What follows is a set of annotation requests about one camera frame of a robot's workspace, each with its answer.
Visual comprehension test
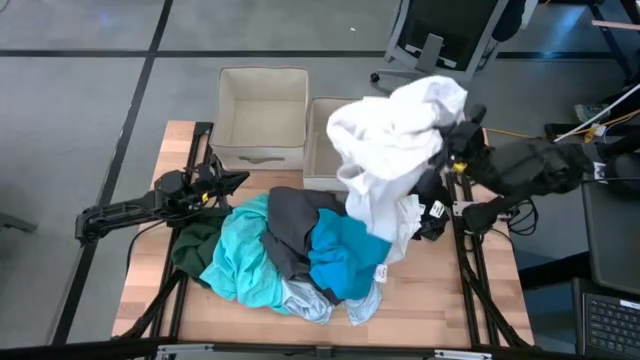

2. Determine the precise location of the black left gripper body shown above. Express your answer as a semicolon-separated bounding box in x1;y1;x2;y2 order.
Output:
187;160;227;205

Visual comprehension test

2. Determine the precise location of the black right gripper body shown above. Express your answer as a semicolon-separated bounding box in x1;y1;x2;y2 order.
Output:
439;119;487;164

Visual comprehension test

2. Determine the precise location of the dark grey garment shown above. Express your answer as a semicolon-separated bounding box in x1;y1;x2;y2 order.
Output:
261;186;349;306

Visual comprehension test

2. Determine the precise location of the black garment with white tag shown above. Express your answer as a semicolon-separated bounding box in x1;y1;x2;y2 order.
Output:
407;168;454;243

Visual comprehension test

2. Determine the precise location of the dark green garment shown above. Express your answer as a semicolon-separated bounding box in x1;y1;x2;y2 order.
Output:
170;208;232;290

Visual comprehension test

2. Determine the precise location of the beige fabric storage bin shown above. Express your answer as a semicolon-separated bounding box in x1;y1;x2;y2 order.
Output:
301;96;362;194
208;65;312;172

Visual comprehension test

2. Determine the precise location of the grey office chair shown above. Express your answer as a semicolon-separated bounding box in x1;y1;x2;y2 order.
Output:
369;0;527;97

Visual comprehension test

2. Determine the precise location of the white rod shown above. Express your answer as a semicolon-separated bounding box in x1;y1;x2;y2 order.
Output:
552;82;640;145

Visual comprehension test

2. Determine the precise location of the light blue patterned garment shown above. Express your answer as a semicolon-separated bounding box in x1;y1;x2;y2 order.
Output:
279;276;384;328

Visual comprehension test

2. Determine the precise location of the dark flat monitor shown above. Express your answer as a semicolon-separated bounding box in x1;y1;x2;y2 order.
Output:
580;169;640;297

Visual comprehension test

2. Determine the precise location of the black laptop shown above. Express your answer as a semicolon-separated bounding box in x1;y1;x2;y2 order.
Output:
572;277;640;360

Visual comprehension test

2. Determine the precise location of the yellow cable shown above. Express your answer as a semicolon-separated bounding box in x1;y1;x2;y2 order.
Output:
483;108;640;145

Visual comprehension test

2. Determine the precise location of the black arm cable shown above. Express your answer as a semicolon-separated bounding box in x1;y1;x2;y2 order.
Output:
504;198;540;237
124;218;174;274

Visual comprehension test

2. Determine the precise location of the black aluminium rig frame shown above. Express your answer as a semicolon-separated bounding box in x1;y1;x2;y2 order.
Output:
0;121;640;360

